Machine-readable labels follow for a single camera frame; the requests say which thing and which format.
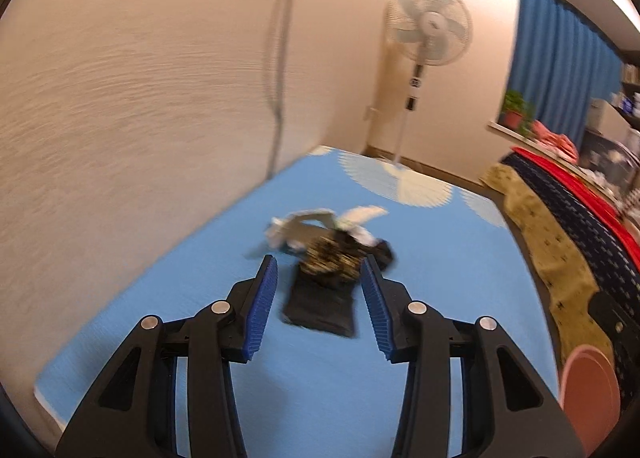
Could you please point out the blue patterned mat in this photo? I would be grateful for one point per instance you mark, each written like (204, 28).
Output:
(319, 386)

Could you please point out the beige box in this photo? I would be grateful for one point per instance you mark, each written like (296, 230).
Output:
(604, 119)

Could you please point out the white standing fan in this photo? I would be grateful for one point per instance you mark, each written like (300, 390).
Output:
(428, 33)

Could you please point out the dark bookshelf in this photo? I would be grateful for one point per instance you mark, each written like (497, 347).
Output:
(629, 83)

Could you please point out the pink folded clothes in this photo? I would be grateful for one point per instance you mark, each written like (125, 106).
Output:
(559, 144)

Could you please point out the black flat pouch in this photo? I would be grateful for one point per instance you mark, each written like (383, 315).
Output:
(319, 304)

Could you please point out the potted green plant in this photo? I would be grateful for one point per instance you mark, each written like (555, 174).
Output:
(516, 113)

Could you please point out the pink trash bin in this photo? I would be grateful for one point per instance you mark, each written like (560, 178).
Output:
(590, 395)

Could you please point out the blue curtain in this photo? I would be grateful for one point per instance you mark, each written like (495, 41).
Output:
(561, 62)

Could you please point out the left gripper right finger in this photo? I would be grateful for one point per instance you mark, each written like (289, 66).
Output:
(507, 409)

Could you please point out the white green printed wrapper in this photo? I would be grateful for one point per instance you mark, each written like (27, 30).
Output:
(298, 230)

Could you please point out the bed with star sheets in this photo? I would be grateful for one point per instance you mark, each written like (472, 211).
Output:
(578, 249)

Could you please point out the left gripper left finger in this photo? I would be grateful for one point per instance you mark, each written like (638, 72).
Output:
(130, 408)

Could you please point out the clear storage bin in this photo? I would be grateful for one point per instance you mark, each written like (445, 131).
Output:
(611, 158)

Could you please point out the leopard print black scrunchie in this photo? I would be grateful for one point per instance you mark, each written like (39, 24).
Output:
(338, 257)

